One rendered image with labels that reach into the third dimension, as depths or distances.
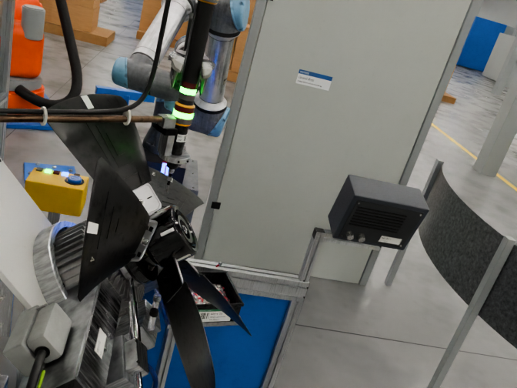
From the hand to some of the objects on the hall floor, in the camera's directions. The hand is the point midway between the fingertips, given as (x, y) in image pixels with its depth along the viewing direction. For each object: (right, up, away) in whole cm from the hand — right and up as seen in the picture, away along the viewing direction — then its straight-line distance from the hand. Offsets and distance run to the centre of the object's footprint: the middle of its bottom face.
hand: (192, 68), depth 106 cm
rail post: (+7, -131, +106) cm, 169 cm away
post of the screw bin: (-32, -131, +81) cm, 157 cm away
